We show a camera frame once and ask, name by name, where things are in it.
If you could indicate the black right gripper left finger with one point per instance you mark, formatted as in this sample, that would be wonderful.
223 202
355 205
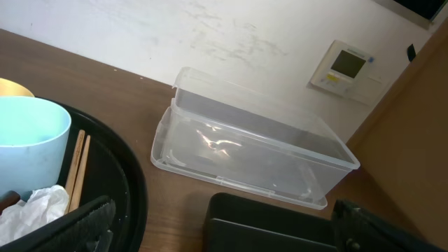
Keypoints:
85 229

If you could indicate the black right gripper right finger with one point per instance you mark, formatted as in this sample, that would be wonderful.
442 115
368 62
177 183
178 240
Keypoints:
358 230

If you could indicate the white napkin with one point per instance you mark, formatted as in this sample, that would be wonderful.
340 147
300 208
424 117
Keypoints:
43 206

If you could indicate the light blue cup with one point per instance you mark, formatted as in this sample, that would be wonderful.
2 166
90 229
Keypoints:
34 135

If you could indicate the yellow bowl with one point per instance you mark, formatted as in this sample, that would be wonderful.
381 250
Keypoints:
10 88

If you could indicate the wooden chopstick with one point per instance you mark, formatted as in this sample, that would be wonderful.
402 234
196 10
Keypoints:
71 178
76 197

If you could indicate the round black serving tray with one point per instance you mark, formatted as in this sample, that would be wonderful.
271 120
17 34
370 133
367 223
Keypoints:
113 170

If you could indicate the black rectangular tray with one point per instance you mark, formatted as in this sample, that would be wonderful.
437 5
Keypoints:
235 223

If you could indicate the clear plastic bin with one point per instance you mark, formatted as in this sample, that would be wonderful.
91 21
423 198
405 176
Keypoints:
244 112

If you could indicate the wall control panel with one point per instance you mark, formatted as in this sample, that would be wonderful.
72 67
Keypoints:
347 72

